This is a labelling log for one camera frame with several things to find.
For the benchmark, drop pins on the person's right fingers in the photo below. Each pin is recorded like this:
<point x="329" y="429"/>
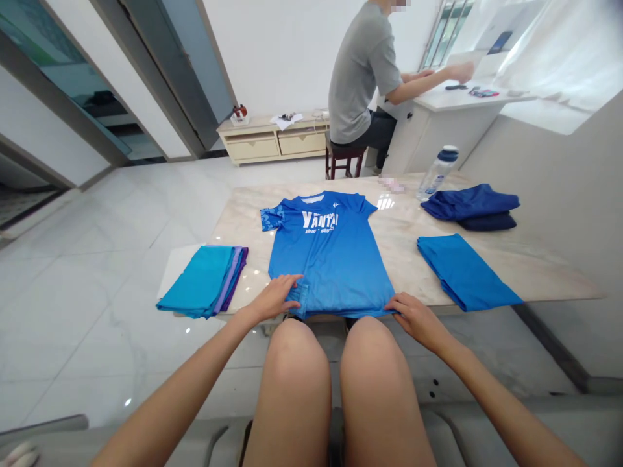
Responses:
<point x="396" y="302"/>

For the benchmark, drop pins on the white desk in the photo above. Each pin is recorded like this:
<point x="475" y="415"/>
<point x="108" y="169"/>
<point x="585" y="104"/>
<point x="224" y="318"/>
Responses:
<point x="428" y="126"/>

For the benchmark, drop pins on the person's legs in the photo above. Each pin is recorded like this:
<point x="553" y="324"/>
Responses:
<point x="292" y="389"/>

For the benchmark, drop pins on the dark red wooden stool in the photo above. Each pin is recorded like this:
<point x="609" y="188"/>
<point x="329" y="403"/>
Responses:
<point x="343" y="158"/>

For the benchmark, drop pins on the person's left hand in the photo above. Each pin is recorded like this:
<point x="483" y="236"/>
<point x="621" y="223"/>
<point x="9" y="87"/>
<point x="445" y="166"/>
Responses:
<point x="272" y="299"/>

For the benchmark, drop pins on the barred window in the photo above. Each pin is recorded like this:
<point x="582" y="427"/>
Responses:
<point x="440" y="34"/>

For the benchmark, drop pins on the person's left thumb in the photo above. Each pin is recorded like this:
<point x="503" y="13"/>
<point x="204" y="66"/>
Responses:
<point x="292" y="306"/>

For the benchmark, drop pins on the person's right thumb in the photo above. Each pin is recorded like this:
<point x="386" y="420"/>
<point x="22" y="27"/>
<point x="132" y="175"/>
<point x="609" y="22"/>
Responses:
<point x="401" y="318"/>

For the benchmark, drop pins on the cream low drawer cabinet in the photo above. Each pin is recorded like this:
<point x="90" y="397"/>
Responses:
<point x="272" y="141"/>

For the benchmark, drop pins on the person's left fingers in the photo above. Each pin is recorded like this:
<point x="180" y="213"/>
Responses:
<point x="289" y="280"/>

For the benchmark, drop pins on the stack of teal and purple cloths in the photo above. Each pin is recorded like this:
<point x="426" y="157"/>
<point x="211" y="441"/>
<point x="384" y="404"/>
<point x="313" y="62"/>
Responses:
<point x="199" y="282"/>

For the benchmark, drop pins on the person's right hand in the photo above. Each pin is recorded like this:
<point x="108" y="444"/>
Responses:
<point x="421" y="321"/>

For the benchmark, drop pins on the folded bright blue garment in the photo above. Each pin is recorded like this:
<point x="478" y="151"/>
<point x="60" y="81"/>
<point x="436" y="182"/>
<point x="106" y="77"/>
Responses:
<point x="467" y="272"/>

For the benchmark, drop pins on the clear water bottle blue cap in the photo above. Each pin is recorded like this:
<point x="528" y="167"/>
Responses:
<point x="435" y="172"/>

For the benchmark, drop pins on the blue printed t-shirt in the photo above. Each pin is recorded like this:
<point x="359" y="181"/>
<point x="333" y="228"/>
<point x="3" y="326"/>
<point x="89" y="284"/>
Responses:
<point x="326" y="258"/>

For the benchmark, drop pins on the pile of dark blue clothes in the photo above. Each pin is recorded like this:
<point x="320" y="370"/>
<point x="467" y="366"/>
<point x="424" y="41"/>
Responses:
<point x="474" y="204"/>

